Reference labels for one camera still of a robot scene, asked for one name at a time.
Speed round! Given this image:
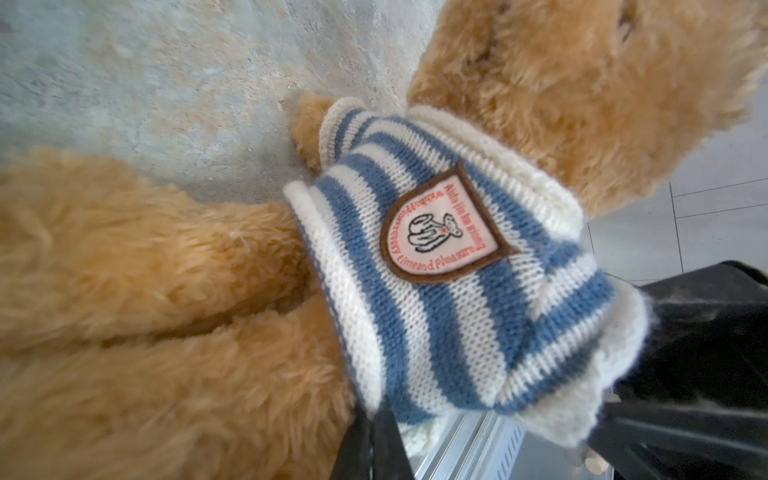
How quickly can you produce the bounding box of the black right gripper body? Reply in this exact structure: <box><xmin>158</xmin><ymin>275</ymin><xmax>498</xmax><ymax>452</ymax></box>
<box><xmin>587</xmin><ymin>261</ymin><xmax>767</xmax><ymax>479</ymax></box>

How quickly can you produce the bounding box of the blue white striped sweater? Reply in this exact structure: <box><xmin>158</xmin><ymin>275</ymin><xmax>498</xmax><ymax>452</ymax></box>
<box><xmin>285</xmin><ymin>98</ymin><xmax>653</xmax><ymax>456</ymax></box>

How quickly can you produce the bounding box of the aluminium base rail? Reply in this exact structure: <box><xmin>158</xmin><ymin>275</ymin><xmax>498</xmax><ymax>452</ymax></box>
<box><xmin>411</xmin><ymin>412</ymin><xmax>526</xmax><ymax>480</ymax></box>

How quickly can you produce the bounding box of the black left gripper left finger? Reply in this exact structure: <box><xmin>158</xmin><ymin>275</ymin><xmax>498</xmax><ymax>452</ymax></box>
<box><xmin>330</xmin><ymin>404</ymin><xmax>373</xmax><ymax>480</ymax></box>

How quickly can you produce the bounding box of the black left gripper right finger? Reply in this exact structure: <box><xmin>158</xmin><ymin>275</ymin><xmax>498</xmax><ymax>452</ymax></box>
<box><xmin>373</xmin><ymin>403</ymin><xmax>415</xmax><ymax>480</ymax></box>

